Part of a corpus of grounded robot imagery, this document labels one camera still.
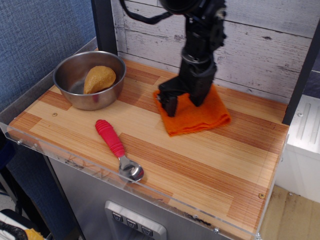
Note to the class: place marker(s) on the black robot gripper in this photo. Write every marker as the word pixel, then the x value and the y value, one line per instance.
pixel 194 78

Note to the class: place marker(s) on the orange cloth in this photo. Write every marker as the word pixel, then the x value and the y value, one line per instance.
pixel 192 119

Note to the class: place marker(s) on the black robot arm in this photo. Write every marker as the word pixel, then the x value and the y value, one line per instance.
pixel 204 29

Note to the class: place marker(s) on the stainless steel pot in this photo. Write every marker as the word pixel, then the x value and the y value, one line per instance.
pixel 69 77

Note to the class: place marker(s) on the tan plastic pear toy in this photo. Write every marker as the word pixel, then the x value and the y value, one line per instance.
pixel 98 78

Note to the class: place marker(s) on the clear acrylic table guard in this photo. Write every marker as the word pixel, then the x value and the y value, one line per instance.
pixel 222 177

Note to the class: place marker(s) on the silver button control panel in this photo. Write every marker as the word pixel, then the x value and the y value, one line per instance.
pixel 129 225

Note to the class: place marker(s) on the stainless steel toy cabinet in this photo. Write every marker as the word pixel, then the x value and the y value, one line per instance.
pixel 87 193

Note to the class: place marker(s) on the white ribbed side appliance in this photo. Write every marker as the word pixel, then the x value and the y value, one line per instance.
pixel 299 167

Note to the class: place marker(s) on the black yellow object on floor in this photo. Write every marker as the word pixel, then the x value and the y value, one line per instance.
pixel 16 227

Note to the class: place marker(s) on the red handled metal spoon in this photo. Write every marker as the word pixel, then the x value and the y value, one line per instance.
pixel 129 170

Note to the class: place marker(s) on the black vertical frame post left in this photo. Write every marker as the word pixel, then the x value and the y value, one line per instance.
pixel 104 26

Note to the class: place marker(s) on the black vertical frame post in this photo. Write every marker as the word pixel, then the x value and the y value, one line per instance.
pixel 303 77
pixel 104 26

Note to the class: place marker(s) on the black vertical frame post right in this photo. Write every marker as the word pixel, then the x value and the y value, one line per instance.
pixel 303 77

